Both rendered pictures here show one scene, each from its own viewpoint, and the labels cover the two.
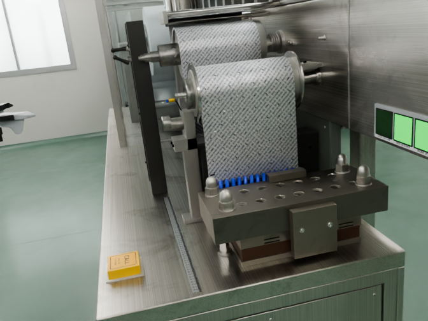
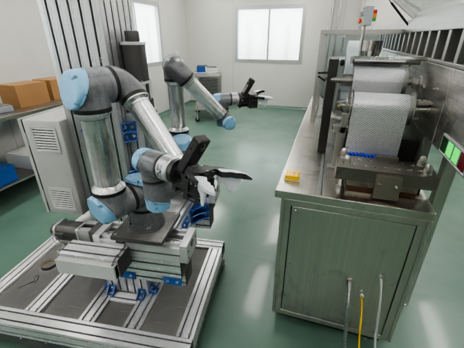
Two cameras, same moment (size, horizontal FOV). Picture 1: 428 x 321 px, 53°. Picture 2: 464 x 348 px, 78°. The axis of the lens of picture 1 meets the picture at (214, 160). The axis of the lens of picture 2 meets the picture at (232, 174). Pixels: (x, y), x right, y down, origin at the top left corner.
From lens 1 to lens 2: 50 cm
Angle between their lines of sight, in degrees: 28
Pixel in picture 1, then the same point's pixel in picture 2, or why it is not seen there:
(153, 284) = (302, 186)
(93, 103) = (304, 88)
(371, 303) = (407, 233)
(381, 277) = (416, 221)
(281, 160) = (387, 150)
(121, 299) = (287, 186)
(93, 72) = (311, 68)
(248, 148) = (371, 139)
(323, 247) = (389, 197)
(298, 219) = (379, 179)
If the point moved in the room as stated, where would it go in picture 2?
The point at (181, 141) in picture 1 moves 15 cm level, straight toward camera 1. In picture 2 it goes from (337, 127) to (333, 135)
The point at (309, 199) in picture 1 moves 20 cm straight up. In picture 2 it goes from (389, 171) to (402, 126)
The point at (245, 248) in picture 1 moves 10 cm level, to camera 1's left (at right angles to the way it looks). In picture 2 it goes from (349, 184) to (326, 179)
